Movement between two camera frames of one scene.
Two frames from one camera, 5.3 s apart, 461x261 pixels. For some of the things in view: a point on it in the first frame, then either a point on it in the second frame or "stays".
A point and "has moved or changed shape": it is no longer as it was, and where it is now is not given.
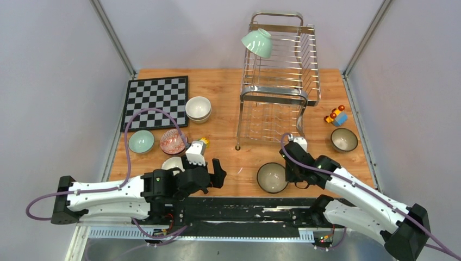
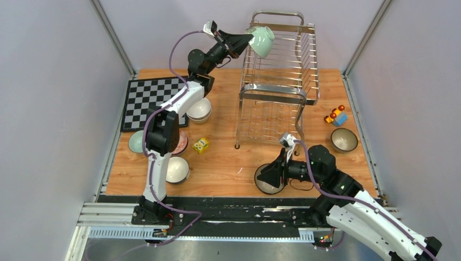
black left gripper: (217, 178) to (236, 43)
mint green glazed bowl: (258, 42) has moved or changed shape
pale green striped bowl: (141, 142) stays
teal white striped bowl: (174, 162) stays
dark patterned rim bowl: (343, 140) stays
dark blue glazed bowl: (271, 178) stays
